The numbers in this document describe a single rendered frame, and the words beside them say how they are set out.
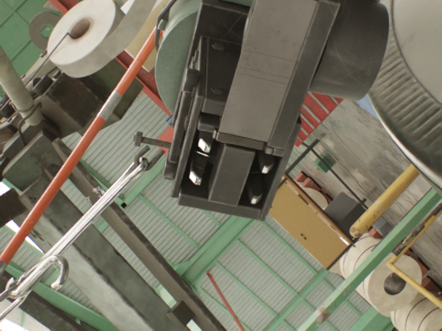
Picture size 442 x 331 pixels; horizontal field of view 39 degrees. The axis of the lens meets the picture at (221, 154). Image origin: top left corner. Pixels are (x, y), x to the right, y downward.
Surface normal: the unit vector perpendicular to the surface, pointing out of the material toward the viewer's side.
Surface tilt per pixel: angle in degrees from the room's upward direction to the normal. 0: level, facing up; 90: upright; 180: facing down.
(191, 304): 33
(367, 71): 68
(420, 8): 90
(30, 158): 90
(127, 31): 89
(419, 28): 90
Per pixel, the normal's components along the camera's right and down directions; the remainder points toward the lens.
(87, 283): -0.35, 0.54
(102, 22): -0.49, -0.48
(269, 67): 0.00, 0.57
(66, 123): -0.43, 0.74
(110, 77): 0.62, -0.22
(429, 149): -0.67, -0.65
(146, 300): 0.70, -0.40
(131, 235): -0.60, 0.57
